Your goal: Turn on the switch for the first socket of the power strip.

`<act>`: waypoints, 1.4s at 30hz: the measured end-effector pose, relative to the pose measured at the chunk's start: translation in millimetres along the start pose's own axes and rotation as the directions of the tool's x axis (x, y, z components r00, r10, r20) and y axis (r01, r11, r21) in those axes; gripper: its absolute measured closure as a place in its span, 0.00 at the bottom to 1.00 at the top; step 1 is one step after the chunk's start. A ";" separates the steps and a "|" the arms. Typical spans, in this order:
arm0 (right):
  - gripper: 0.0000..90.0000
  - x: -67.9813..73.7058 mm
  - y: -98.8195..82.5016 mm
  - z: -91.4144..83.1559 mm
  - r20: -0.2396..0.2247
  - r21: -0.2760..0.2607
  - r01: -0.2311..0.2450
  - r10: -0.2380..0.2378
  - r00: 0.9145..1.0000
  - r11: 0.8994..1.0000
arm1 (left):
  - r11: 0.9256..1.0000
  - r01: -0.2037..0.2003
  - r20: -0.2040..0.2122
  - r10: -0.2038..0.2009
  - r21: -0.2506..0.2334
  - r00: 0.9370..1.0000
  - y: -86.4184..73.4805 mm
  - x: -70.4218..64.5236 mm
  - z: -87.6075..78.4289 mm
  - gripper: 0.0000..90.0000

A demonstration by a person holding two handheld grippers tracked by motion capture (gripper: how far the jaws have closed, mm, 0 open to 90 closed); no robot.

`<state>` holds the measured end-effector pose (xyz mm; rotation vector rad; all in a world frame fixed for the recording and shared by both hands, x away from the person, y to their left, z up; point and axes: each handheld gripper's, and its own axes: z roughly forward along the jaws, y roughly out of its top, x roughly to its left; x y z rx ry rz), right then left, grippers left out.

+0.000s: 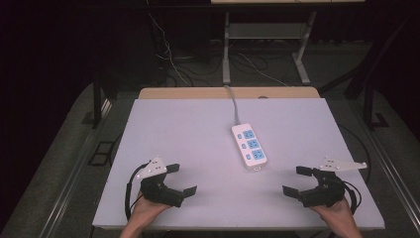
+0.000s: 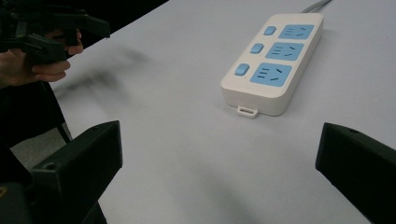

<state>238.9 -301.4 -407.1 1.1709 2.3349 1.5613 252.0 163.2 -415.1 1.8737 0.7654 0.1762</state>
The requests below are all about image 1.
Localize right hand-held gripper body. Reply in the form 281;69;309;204
298;158;368;208

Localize grey power strip cable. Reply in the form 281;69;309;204
224;84;241;127

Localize grey metal frame stand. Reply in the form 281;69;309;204
222;11;318;85

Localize person's right hand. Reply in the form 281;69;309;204
311;197;357;226

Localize aluminium floor rail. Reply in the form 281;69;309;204
350;98;420;229
39;98;114;238

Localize white board mat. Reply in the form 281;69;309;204
92;97;386;231

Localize black floor cable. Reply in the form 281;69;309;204
339;123;373;184

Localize black floor bracket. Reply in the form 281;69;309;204
87;141;115;167

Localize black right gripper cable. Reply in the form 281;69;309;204
342;179;363;215

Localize white floor cable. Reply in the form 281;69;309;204
147;12;193;87

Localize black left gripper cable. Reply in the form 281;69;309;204
124;162;151;222

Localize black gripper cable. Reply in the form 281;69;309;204
342;179;363;215
124;162;151;222

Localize white power strip blue sockets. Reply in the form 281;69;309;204
231;123;268;173

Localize black metal stand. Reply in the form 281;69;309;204
343;49;390;132
82;69;115;130

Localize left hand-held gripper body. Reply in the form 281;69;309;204
136;156;185;208

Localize person's left hand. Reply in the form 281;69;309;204
131;192;171;224

